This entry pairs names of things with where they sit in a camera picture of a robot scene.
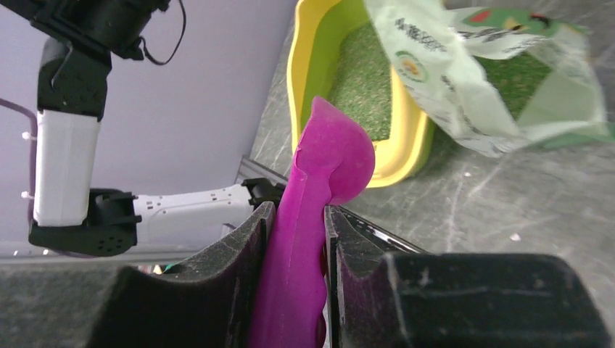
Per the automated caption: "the yellow litter box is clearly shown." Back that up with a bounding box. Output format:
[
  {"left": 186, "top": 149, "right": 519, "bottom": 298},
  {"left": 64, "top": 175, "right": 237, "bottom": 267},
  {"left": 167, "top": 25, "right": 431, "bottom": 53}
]
[{"left": 286, "top": 1, "right": 434, "bottom": 188}]

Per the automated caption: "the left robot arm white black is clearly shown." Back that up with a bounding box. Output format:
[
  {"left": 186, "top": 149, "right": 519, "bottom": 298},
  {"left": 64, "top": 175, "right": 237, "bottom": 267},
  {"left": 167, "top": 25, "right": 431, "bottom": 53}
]
[{"left": 1, "top": 1, "right": 284, "bottom": 257}]

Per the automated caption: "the green cat litter bag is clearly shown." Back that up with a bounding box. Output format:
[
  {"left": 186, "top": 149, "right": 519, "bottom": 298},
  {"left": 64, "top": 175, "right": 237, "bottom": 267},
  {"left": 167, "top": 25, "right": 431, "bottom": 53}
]
[{"left": 365, "top": 1, "right": 611, "bottom": 157}]

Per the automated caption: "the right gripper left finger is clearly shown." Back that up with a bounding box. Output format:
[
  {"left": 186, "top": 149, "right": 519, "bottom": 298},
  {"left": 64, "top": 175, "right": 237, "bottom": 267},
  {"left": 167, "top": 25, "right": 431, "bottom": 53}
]
[{"left": 86, "top": 202, "right": 275, "bottom": 347}]

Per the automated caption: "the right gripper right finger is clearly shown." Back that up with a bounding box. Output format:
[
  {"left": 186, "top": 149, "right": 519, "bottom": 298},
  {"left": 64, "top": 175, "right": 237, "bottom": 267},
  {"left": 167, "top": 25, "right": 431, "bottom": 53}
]
[{"left": 325, "top": 207, "right": 611, "bottom": 347}]

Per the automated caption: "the magenta plastic scoop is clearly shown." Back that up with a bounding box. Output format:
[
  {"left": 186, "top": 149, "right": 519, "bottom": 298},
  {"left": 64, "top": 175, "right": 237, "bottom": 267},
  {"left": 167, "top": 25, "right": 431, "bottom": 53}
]
[{"left": 247, "top": 96, "right": 375, "bottom": 347}]

